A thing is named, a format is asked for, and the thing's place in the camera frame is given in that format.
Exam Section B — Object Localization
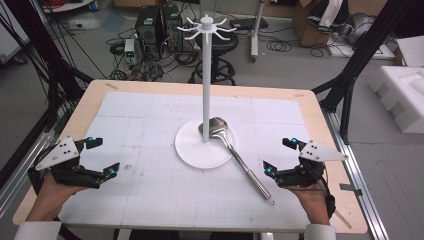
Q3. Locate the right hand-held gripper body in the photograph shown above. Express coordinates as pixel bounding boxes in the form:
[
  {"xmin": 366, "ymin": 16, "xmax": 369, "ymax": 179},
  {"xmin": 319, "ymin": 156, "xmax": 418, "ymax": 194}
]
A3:
[{"xmin": 274, "ymin": 139, "xmax": 350, "ymax": 190}]

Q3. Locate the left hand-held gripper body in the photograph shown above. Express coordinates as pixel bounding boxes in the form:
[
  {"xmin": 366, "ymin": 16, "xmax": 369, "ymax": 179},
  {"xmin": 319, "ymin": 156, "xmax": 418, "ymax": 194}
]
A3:
[{"xmin": 34, "ymin": 135, "xmax": 105, "ymax": 190}]

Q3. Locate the long-handled metal spoon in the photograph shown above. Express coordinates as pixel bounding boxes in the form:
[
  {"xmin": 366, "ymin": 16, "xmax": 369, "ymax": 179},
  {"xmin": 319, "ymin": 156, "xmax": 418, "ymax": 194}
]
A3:
[{"xmin": 197, "ymin": 116, "xmax": 277, "ymax": 206}]

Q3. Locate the white rack stand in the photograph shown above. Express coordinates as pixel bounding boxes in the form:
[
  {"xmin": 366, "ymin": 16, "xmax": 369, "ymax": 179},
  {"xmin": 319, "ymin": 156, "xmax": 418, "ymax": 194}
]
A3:
[{"xmin": 174, "ymin": 14, "xmax": 238, "ymax": 170}]

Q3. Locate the person's left hand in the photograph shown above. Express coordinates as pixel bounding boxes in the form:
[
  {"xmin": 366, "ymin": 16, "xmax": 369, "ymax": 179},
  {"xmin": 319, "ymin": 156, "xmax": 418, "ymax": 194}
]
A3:
[{"xmin": 28, "ymin": 172, "xmax": 89, "ymax": 216}]

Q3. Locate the person's right hand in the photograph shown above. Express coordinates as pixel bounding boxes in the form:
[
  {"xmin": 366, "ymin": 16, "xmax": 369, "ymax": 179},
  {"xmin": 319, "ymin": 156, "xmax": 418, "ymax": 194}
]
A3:
[{"xmin": 287, "ymin": 183, "xmax": 332, "ymax": 219}]

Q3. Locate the grey tape strip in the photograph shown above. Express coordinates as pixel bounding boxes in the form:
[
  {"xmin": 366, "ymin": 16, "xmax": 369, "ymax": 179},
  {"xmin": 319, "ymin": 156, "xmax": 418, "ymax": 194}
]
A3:
[{"xmin": 338, "ymin": 182, "xmax": 364, "ymax": 197}]

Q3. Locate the white grid mat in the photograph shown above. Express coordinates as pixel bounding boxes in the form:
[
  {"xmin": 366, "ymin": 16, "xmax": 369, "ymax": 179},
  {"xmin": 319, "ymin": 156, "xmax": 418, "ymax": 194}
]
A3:
[{"xmin": 58, "ymin": 91, "xmax": 313, "ymax": 233}]

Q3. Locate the small silver electronics box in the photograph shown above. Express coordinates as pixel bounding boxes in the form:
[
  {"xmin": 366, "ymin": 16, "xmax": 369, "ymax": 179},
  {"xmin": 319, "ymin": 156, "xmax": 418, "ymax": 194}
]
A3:
[{"xmin": 123, "ymin": 38, "xmax": 136, "ymax": 58}]

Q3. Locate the large white foam packing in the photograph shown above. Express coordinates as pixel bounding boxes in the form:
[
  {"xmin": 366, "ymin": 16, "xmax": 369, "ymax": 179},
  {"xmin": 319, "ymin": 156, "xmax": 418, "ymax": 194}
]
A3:
[{"xmin": 367, "ymin": 65, "xmax": 424, "ymax": 135}]

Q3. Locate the brown cardboard box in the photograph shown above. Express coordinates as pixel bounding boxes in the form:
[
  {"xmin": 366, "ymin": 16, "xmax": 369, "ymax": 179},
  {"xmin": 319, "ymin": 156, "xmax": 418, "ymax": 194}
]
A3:
[{"xmin": 292, "ymin": 0, "xmax": 335, "ymax": 48}]

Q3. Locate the white stand pole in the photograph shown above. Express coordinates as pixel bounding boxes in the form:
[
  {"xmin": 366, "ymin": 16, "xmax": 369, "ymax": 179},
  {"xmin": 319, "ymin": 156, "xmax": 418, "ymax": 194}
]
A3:
[{"xmin": 249, "ymin": 0, "xmax": 267, "ymax": 63}]

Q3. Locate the black computer tower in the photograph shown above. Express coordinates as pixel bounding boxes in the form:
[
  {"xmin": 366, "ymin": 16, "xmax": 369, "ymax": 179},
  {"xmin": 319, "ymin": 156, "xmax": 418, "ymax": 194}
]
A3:
[
  {"xmin": 134, "ymin": 5, "xmax": 163, "ymax": 62},
  {"xmin": 161, "ymin": 3, "xmax": 185, "ymax": 53}
]

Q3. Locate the black round stool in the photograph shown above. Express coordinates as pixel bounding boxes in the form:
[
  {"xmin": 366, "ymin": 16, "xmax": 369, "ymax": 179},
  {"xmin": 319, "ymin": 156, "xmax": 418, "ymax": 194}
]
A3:
[{"xmin": 187, "ymin": 30, "xmax": 241, "ymax": 86}]

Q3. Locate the flat black device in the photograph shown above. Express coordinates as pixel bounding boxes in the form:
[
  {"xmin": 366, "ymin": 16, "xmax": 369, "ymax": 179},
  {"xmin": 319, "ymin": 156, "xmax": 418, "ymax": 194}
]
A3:
[{"xmin": 229, "ymin": 16, "xmax": 270, "ymax": 31}]

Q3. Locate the dark striped cloth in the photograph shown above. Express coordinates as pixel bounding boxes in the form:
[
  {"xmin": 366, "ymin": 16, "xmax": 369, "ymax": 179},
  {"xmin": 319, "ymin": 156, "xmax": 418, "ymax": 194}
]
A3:
[{"xmin": 306, "ymin": 0, "xmax": 351, "ymax": 35}]

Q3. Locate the grey rounded appliance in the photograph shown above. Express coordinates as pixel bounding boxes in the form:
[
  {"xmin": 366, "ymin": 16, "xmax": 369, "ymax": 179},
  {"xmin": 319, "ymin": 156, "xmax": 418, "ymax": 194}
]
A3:
[{"xmin": 344, "ymin": 12, "xmax": 377, "ymax": 46}]

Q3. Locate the round white table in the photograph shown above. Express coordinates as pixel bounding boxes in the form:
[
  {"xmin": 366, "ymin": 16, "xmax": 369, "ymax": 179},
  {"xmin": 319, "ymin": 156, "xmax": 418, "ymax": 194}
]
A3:
[{"xmin": 40, "ymin": 0, "xmax": 97, "ymax": 14}]

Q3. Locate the white foam block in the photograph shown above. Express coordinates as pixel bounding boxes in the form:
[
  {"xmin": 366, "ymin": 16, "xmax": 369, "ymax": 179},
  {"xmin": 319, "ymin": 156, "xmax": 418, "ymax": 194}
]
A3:
[{"xmin": 396, "ymin": 35, "xmax": 424, "ymax": 68}]

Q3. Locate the aluminium rail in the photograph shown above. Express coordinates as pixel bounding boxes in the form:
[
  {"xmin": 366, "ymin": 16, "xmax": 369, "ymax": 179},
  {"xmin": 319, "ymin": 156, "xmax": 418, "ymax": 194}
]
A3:
[
  {"xmin": 0, "ymin": 130, "xmax": 56, "ymax": 219},
  {"xmin": 320, "ymin": 109, "xmax": 390, "ymax": 240}
]

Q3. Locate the black metal frame with cables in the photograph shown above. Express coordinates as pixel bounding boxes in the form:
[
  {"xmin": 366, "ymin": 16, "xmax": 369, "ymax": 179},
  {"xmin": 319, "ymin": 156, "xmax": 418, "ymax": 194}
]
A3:
[{"xmin": 0, "ymin": 0, "xmax": 95, "ymax": 189}]

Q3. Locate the tangle of black floor cables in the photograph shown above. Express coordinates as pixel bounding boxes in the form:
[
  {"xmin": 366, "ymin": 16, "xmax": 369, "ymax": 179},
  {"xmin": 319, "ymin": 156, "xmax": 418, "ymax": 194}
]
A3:
[{"xmin": 105, "ymin": 26, "xmax": 203, "ymax": 83}]

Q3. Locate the coiled black cable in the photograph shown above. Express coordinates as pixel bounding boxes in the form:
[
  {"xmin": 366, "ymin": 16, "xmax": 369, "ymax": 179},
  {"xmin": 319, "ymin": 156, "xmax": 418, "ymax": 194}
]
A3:
[{"xmin": 265, "ymin": 39, "xmax": 294, "ymax": 53}]

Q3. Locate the black metal frame stand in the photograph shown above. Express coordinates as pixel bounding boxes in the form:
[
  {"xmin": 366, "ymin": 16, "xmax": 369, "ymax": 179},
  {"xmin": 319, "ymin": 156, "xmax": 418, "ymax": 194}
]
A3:
[{"xmin": 312, "ymin": 0, "xmax": 416, "ymax": 145}]

